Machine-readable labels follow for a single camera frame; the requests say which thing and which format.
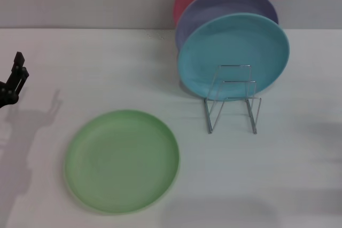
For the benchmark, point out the green plate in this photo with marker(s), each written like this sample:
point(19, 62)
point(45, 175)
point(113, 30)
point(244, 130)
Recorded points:
point(120, 164)

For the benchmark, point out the cyan plate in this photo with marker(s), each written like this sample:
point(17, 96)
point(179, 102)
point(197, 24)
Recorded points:
point(227, 46)

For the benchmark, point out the purple plate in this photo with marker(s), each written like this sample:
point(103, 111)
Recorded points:
point(227, 3)

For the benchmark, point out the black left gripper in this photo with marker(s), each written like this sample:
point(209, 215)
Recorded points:
point(6, 95)

